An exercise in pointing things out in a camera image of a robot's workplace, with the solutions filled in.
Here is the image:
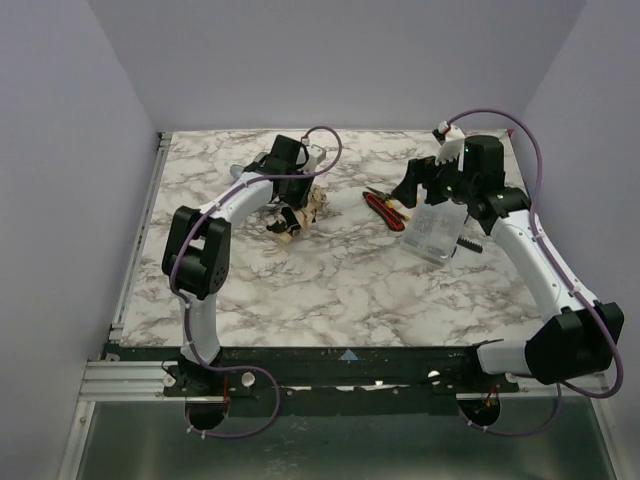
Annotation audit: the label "beige umbrella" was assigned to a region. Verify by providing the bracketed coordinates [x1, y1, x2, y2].
[266, 185, 327, 244]

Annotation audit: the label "purple umbrella case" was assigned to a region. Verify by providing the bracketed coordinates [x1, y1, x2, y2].
[229, 162, 260, 181]

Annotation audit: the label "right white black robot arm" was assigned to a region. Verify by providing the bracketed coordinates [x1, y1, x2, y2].
[392, 135, 624, 385]

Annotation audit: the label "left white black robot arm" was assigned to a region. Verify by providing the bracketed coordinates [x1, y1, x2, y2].
[161, 135, 326, 365]

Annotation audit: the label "clear plastic box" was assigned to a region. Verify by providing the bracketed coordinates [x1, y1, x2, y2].
[400, 202, 467, 265]

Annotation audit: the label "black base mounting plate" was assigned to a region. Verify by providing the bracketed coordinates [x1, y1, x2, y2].
[102, 344, 518, 417]

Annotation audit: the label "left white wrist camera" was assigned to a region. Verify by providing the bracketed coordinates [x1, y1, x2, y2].
[302, 144, 327, 174]

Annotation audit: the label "yellow handled pliers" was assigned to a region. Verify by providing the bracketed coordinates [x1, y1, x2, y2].
[367, 186, 397, 207]

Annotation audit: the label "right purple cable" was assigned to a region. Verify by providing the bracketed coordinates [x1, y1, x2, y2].
[432, 108, 625, 436]

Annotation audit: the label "purple cable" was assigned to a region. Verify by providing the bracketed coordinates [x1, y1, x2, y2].
[432, 108, 625, 436]
[168, 125, 343, 441]

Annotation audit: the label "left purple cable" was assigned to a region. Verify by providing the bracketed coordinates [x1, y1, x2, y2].
[168, 125, 343, 441]

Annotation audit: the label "aluminium frame rail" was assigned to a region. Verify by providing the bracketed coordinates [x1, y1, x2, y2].
[79, 361, 608, 403]

